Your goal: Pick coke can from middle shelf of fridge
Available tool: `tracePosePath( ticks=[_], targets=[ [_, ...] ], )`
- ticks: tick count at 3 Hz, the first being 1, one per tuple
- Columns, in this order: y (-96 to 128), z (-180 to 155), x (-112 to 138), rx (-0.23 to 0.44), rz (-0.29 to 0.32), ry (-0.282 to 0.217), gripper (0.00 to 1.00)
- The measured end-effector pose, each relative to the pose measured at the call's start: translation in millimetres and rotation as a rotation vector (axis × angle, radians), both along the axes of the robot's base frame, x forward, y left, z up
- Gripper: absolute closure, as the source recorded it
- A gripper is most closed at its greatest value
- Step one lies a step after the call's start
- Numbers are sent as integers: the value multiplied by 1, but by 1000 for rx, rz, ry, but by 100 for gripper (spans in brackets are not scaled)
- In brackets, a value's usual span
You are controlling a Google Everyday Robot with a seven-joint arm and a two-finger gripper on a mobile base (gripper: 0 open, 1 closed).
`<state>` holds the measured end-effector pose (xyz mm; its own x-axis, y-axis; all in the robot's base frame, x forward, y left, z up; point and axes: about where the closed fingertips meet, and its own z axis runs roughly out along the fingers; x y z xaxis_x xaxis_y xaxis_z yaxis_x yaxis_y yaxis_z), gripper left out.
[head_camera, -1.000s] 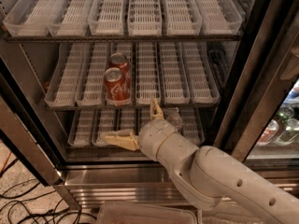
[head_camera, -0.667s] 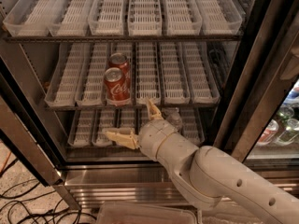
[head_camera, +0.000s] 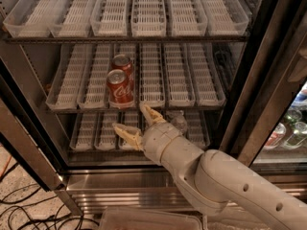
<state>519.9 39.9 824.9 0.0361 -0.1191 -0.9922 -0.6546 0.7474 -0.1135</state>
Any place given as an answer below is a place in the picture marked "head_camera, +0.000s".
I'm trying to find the red coke can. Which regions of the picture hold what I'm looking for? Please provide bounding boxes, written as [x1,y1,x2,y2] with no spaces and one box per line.
[106,69,133,109]
[111,54,133,81]

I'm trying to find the clear plastic water bottle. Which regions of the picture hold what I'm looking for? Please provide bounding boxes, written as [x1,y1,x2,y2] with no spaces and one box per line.
[166,110,188,134]

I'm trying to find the stainless steel fridge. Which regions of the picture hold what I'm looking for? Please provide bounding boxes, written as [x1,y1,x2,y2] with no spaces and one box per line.
[1,0,306,215]

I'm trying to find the black floor cables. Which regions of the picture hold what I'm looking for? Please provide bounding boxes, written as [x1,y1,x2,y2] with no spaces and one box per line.
[0,161,100,230]

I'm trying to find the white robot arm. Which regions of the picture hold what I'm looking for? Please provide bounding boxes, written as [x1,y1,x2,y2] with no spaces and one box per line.
[112,103,307,230]

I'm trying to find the clear plastic bin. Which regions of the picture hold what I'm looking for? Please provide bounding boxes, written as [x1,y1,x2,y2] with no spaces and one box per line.
[98,207,202,230]
[207,207,271,230]

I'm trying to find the middle wire shelf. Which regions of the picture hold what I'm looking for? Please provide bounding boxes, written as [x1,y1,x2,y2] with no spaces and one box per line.
[46,105,224,114]

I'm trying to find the right clear plastic bin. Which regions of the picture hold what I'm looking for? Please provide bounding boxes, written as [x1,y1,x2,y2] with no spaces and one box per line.
[207,207,271,230]

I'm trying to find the top wire shelf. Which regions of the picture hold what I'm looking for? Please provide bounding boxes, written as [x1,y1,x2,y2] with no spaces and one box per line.
[1,32,248,44]

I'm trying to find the orange floor cable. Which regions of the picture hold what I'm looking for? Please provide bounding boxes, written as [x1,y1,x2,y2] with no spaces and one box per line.
[0,155,13,179]

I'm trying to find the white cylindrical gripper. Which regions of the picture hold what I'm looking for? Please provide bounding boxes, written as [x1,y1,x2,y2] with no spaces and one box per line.
[112,103,182,165]

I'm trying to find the wire shelf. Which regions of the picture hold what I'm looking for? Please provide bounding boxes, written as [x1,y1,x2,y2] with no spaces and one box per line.
[65,144,212,156]
[1,32,248,44]
[46,105,224,114]

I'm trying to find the left fridge door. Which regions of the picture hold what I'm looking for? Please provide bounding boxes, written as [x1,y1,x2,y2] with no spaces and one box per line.
[0,59,65,191]

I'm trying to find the left clear plastic bin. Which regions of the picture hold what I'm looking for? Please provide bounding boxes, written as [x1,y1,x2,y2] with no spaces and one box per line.
[98,207,202,230]

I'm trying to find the bottom wire shelf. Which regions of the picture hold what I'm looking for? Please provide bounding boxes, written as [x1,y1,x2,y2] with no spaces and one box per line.
[65,144,212,156]

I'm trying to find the red can in right fridge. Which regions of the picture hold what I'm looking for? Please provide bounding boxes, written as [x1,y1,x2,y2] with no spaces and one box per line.
[264,123,286,150]

